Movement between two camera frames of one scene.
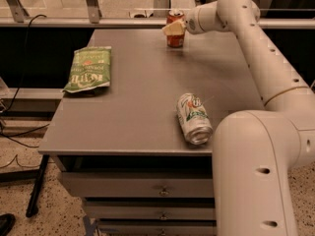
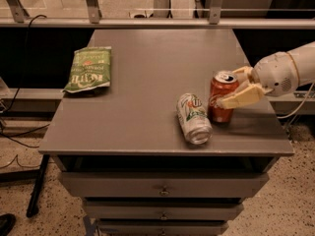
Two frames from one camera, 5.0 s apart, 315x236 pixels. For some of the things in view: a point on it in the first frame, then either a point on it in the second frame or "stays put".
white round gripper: (191, 25) -> (275, 73)
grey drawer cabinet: (122, 149) stays put
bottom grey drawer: (157, 226) stays put
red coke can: (173, 16) -> (221, 83)
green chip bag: (91, 68) stays put
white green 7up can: (194, 120) stays put
